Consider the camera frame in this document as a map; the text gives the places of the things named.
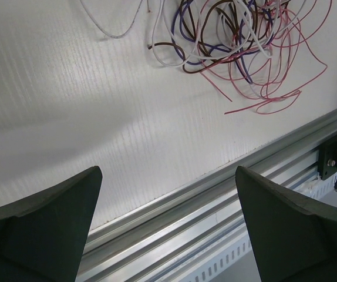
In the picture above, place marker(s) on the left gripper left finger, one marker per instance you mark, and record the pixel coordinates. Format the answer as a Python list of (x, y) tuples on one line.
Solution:
[(43, 236)]

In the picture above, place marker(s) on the white slotted cable duct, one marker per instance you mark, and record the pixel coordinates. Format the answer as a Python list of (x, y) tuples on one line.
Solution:
[(231, 258)]

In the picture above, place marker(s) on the aluminium mounting rail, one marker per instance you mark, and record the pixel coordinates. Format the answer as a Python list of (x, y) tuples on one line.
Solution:
[(157, 241)]

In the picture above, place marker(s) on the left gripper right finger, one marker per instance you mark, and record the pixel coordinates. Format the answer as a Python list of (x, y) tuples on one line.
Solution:
[(293, 237)]

